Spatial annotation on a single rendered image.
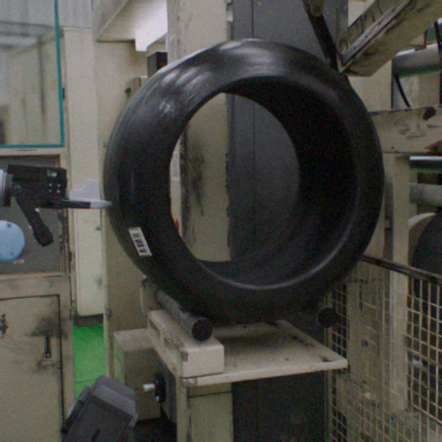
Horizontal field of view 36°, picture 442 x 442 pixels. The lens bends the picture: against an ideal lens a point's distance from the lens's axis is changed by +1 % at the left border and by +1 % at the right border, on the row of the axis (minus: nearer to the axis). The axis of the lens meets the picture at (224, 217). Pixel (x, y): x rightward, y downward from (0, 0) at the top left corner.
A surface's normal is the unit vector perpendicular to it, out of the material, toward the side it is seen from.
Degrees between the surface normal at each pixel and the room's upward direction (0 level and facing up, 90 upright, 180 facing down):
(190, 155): 90
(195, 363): 90
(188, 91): 82
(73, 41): 90
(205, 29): 90
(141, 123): 71
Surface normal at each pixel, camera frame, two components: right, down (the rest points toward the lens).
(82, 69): 0.52, 0.08
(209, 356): 0.30, 0.10
